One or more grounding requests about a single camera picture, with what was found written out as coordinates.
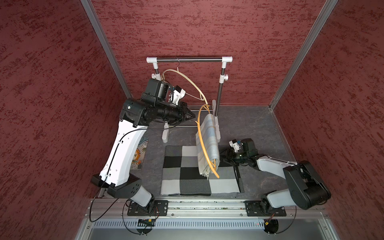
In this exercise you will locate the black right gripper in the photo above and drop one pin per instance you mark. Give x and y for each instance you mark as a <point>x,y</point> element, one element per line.
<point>231,157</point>

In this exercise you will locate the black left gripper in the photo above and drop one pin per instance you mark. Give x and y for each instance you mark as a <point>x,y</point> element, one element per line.
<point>182,109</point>

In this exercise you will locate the blue cream plaid fringed scarf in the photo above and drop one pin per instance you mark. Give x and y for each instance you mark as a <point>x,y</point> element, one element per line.
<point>207,144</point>

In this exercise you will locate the orange wooden hanger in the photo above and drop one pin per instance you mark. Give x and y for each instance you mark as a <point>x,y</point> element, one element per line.
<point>204,144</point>

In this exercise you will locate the pale wooden hanger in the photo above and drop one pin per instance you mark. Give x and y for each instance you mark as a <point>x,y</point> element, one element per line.
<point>202,96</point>

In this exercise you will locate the black grey white checked scarf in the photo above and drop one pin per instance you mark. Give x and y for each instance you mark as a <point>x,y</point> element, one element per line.
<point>181,176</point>

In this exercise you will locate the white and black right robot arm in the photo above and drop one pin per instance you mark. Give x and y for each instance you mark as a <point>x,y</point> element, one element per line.
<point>306,188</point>

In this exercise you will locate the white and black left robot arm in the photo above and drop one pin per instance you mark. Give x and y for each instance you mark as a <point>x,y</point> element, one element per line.
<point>115,176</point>

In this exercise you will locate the colourful illustrated booklet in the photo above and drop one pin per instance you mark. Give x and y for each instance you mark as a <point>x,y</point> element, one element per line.
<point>139,155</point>

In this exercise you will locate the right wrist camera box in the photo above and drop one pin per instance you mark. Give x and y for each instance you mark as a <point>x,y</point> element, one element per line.
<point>236,145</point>

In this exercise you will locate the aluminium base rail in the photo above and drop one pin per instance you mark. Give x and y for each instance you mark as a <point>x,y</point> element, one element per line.
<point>193,208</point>

